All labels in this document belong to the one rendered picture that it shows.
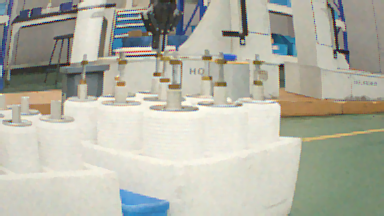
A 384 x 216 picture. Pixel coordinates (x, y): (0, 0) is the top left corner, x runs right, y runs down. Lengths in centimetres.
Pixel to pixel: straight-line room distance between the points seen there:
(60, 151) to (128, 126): 32
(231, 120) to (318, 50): 276
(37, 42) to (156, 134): 861
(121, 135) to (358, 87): 302
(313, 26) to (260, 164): 274
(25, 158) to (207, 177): 42
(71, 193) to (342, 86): 323
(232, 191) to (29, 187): 51
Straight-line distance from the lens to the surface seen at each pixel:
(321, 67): 401
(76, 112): 140
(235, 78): 168
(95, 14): 195
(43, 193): 95
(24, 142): 96
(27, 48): 979
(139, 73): 356
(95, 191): 104
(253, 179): 135
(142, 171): 124
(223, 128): 133
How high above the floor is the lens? 37
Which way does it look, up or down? 5 degrees down
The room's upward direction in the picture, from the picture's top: 1 degrees clockwise
